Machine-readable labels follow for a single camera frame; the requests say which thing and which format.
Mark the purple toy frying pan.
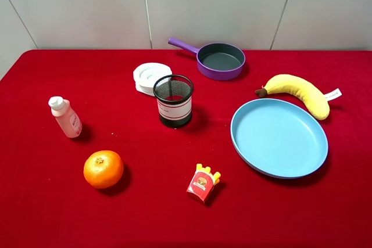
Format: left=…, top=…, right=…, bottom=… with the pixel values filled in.
left=168, top=37, right=246, bottom=81

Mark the yellow plush banana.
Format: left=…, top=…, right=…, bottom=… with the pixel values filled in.
left=255, top=74, right=342, bottom=120

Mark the orange mandarin fruit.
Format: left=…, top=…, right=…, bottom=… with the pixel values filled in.
left=83, top=150, right=124, bottom=189

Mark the white round foam holder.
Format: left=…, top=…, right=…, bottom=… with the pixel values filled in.
left=133, top=62, right=172, bottom=96

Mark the black mesh pen cup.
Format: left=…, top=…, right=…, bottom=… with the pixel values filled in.
left=153, top=74, right=194, bottom=128

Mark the pink bottle with white cap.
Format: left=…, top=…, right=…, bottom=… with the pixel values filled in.
left=48, top=96, right=82, bottom=138

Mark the red tablecloth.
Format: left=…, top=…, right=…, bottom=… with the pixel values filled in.
left=1, top=50, right=371, bottom=247

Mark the red toy fries box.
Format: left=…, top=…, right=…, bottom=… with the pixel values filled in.
left=186, top=163, right=221, bottom=203

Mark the light blue plate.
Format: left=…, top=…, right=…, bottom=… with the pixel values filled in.
left=230, top=98, right=328, bottom=179

